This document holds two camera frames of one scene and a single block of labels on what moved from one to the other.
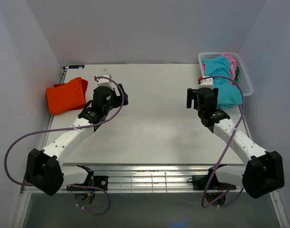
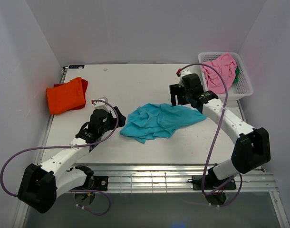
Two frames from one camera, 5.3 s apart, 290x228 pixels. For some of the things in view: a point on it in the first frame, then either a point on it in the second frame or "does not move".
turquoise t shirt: x=228 y=94 -> x=152 y=120
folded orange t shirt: x=66 y=97 does not move
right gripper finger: x=191 y=94 -> x=180 y=91
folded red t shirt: x=84 y=84 does not move
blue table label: x=76 y=66 does not move
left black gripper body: x=116 y=101 -> x=111 y=124
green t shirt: x=237 y=74 does not move
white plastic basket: x=241 y=79 does not move
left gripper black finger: x=126 y=99 -> x=121 y=118
